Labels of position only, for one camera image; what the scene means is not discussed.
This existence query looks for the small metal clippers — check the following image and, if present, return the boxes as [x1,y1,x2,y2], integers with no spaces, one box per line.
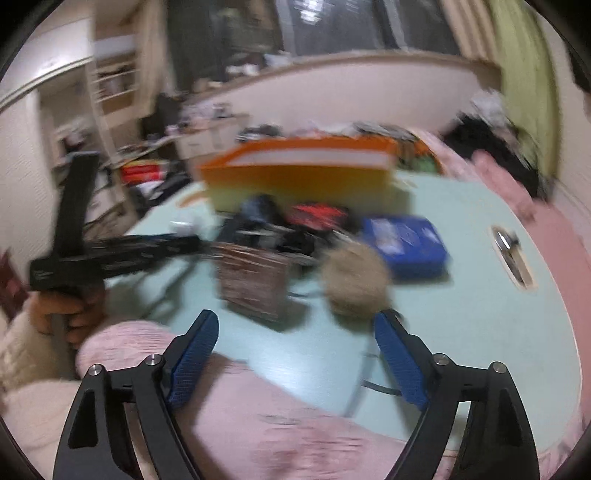
[494,230,527,284]

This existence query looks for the pink floral blanket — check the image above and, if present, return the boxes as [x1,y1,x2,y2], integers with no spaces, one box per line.
[74,318,462,480]

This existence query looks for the white drawer cabinet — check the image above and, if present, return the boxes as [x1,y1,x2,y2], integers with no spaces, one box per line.
[175,115,252,158]

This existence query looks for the brown striped packet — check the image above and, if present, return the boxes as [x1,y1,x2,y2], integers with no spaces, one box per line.
[216,244,291,326]

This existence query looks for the orange cardboard box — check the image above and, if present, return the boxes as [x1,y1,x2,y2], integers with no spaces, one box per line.
[198,136,400,215]

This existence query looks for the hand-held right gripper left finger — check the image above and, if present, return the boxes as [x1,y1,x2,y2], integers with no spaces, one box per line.
[53,310,220,480]

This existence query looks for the cartoon printed cushion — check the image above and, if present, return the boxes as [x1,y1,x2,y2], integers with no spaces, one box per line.
[397,138,439,175]

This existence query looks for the blue box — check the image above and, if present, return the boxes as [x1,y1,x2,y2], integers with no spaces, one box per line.
[360,216,451,280]

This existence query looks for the red carton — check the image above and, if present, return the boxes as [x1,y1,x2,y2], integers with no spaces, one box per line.
[121,161,164,184]

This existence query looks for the fluffy beige ball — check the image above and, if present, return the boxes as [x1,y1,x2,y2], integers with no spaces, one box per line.
[321,242,393,319]

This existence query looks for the black and white clothes pile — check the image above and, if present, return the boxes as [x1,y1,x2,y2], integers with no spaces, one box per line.
[443,90,546,199]

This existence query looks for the black red lace pouch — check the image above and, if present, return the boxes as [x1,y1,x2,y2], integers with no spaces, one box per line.
[288,202,352,232]

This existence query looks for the black plastic bag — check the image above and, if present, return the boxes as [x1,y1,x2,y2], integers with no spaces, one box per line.
[242,194,284,227]

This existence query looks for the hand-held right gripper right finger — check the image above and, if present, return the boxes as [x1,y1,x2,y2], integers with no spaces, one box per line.
[373,310,541,480]

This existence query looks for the person's left forearm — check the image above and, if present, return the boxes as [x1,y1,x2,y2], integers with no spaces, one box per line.
[0,311,88,416]

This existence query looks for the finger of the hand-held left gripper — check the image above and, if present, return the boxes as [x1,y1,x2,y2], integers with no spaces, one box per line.
[196,235,296,265]

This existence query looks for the white wall shelf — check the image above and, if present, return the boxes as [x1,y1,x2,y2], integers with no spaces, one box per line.
[88,41,144,139]

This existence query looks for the person's left hand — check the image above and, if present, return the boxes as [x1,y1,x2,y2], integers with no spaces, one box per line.
[28,282,108,352]

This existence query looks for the green curtain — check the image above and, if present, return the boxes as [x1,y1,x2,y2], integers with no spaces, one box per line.
[489,0,561,181]

